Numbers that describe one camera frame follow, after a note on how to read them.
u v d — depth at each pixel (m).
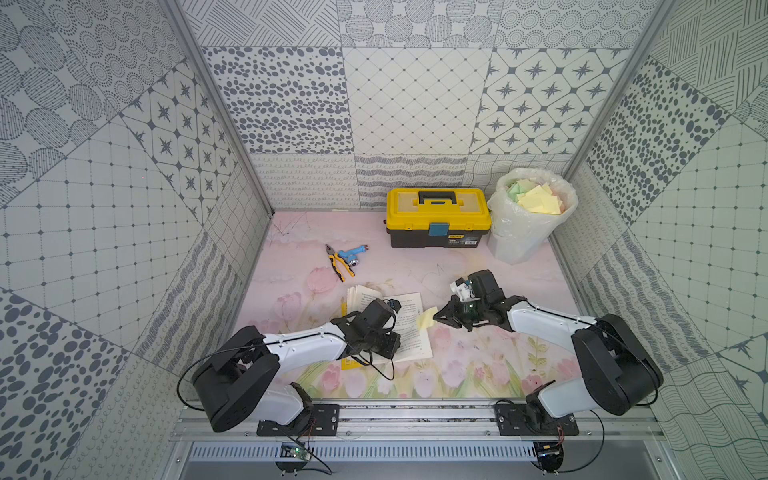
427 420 0.76
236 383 0.43
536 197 0.87
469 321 0.77
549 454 0.73
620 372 0.43
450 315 0.76
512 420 0.73
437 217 0.98
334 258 1.04
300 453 0.70
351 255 1.06
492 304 0.70
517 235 0.89
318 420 0.73
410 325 0.89
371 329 0.67
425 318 0.87
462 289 0.86
